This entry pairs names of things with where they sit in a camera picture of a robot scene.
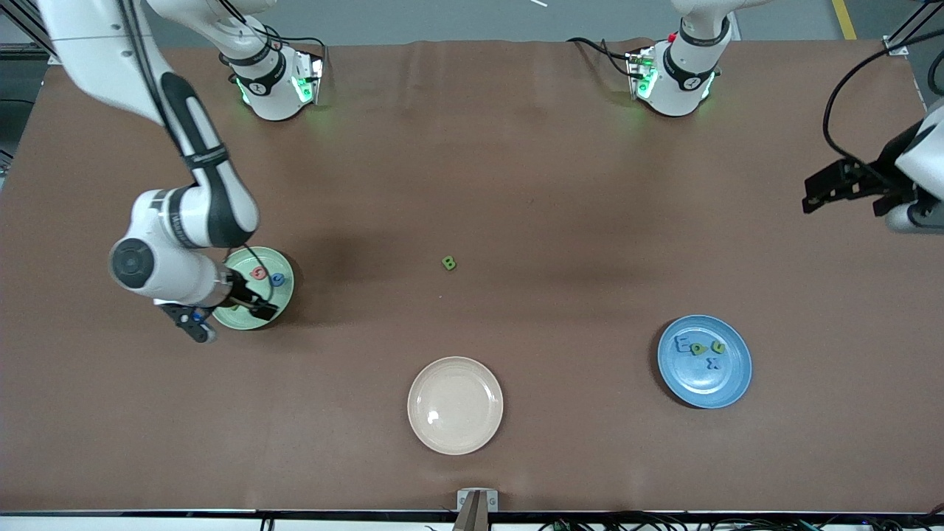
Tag blue plate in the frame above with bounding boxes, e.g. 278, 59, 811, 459
656, 315, 753, 409

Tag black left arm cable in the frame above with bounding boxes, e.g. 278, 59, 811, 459
822, 41, 944, 189

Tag black base cable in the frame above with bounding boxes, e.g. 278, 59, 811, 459
566, 37, 636, 78
277, 32, 329, 60

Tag yellow floor tape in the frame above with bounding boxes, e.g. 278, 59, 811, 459
832, 0, 860, 41

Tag brown table mat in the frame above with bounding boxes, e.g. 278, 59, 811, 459
0, 38, 944, 515

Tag beige plate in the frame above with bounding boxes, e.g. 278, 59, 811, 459
407, 356, 504, 456

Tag black table edge rail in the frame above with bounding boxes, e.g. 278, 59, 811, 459
0, 507, 944, 523

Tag green plate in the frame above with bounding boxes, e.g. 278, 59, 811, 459
212, 246, 295, 330

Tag white panel strip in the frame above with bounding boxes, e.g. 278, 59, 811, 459
0, 516, 260, 531

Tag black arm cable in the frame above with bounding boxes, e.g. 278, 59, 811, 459
822, 41, 944, 189
118, 0, 276, 309

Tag metal mount bracket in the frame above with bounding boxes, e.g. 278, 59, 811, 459
451, 488, 500, 531

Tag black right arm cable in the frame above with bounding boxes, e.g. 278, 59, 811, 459
118, 0, 276, 309

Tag aluminium frame post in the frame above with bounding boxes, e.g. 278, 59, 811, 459
883, 0, 944, 57
0, 0, 72, 66

